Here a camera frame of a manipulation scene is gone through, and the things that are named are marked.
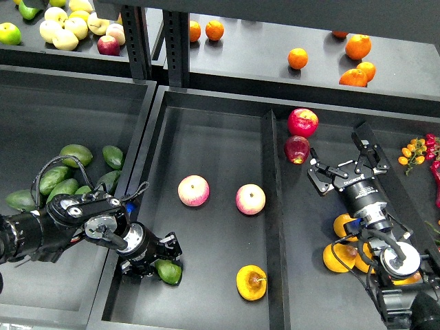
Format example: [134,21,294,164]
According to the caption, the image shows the pink apple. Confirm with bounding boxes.
[177,175,210,207]
[235,184,265,216]

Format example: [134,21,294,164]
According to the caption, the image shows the yellow pear lower bin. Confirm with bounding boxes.
[322,243,358,273]

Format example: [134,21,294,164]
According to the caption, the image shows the orange on shelf centre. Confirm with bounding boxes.
[287,48,308,69]

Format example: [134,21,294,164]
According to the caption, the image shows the black shelf post right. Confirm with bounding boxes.
[162,10,190,88]

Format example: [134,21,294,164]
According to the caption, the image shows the black shelf post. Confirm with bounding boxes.
[121,5,152,80]
[162,10,190,88]

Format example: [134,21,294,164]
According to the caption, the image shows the pink apple right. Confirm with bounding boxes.
[235,184,265,216]

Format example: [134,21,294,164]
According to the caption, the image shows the small dark green avocado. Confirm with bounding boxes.
[102,145,124,170]

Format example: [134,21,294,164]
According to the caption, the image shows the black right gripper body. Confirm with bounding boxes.
[335,161,392,229]

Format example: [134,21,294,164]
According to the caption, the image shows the black shelf post left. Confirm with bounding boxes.
[121,5,152,80]

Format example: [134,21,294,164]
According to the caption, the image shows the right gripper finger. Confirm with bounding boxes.
[307,148,349,197]
[351,132,390,175]

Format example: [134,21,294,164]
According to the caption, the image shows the yellow pear in bin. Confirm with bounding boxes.
[333,213,355,238]

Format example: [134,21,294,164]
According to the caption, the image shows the green apple on shelf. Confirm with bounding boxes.
[0,22,21,45]

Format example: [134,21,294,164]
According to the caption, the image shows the pale yellow pear on shelf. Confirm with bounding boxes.
[52,29,79,51]

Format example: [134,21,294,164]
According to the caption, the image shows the dark red apple lower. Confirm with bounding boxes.
[284,135,310,165]

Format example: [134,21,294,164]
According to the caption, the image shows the black tray divider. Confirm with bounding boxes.
[261,111,291,329]

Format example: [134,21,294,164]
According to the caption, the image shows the large orange on shelf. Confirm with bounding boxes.
[345,34,372,61]

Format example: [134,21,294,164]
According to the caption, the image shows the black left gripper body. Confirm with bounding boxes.
[117,222,159,264]

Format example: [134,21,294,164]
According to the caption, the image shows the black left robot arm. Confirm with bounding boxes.
[1,174,182,278]

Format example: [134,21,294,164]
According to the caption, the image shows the green avocado top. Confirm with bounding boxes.
[59,144,94,166]

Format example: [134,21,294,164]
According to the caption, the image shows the orange beside post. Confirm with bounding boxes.
[205,20,225,41]

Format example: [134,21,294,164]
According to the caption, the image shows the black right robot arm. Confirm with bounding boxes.
[307,133,439,329]

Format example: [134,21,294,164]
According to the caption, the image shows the red apple on shelf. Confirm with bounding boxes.
[97,35,120,56]

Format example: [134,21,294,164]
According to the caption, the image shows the orange cherry tomato bunch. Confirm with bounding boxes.
[397,138,427,176]

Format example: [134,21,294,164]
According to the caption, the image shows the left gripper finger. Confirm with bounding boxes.
[158,232,183,267]
[120,260,158,278]

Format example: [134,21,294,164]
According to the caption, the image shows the orange behind post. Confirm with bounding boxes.
[189,20,201,43]

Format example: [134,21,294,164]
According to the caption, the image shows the pink apple left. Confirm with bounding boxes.
[177,175,210,207]

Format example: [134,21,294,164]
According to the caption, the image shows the red chili peppers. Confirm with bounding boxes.
[426,133,440,207]

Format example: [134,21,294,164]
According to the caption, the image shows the orange tangerine front shelf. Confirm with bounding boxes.
[339,69,368,87]

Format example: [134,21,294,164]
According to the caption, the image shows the dark green avocado far left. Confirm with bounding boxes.
[5,190,37,212]

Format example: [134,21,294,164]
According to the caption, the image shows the red apple upper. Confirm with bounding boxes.
[287,108,319,138]

